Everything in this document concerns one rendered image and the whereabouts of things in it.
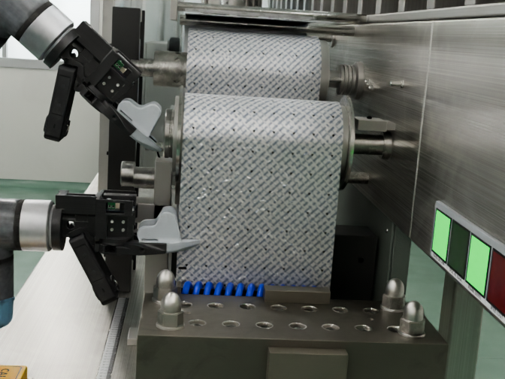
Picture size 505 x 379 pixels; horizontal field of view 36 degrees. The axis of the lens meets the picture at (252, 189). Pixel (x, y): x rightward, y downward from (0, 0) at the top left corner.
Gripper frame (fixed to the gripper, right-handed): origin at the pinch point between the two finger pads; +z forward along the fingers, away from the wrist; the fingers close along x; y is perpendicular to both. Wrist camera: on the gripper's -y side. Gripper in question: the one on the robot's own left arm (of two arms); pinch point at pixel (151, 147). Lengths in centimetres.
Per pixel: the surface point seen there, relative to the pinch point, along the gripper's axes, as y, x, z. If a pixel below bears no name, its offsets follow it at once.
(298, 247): 4.6, -5.8, 25.9
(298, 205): 9.2, -5.8, 21.3
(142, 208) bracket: -8.4, 1.6, 5.6
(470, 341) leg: 12, 7, 65
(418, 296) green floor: -2, 294, 190
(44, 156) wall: -148, 551, -24
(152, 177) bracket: -3.8, 2.5, 3.4
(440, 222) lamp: 21.0, -29.0, 29.2
